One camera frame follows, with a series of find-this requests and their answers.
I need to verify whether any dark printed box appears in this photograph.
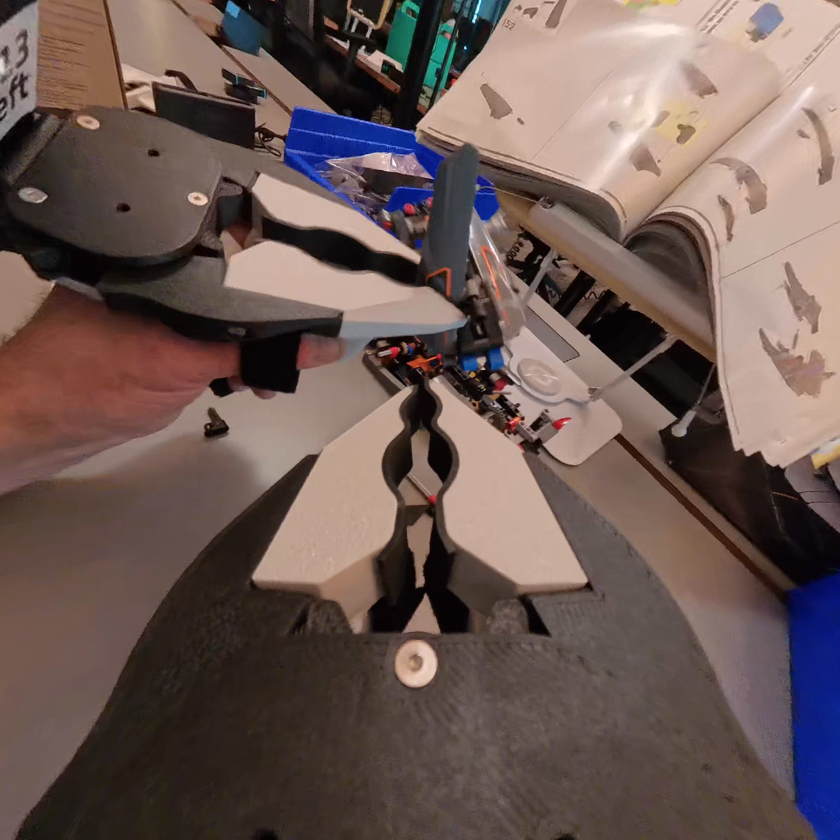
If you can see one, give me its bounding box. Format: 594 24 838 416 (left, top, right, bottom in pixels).
659 420 840 581

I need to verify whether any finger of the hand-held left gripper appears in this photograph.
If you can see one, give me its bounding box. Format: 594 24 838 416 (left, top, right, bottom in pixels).
248 171 422 284
222 240 469 358

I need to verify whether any white book stand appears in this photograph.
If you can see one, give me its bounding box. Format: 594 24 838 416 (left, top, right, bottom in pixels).
492 193 719 467

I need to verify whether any green plastic object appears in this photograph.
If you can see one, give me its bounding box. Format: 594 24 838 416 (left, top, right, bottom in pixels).
386 0 460 93

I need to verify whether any blue parts bin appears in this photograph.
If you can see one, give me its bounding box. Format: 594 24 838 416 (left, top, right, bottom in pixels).
284 107 501 224

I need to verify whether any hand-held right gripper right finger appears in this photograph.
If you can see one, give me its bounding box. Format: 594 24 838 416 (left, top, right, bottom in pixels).
423 377 589 632

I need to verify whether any cardboard box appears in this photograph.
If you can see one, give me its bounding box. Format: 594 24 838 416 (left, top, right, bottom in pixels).
36 0 127 112

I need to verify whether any black flat case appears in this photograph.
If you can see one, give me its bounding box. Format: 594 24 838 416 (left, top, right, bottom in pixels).
151 82 258 151

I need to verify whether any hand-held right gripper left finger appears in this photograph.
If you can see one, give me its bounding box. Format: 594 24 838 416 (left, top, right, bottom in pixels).
251 384 424 634

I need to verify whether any black grey lego frame assembly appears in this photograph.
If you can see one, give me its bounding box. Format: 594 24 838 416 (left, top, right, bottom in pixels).
392 143 530 376

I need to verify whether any person's left forearm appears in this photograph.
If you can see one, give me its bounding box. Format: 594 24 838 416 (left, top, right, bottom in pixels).
0 308 99 497

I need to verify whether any large lego car chassis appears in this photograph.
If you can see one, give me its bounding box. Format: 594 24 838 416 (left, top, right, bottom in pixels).
364 336 572 455

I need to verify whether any person's left hand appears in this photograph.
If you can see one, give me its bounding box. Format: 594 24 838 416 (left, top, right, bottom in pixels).
33 287 349 455

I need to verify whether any lego instruction book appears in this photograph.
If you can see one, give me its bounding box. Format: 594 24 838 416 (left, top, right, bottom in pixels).
416 0 840 468

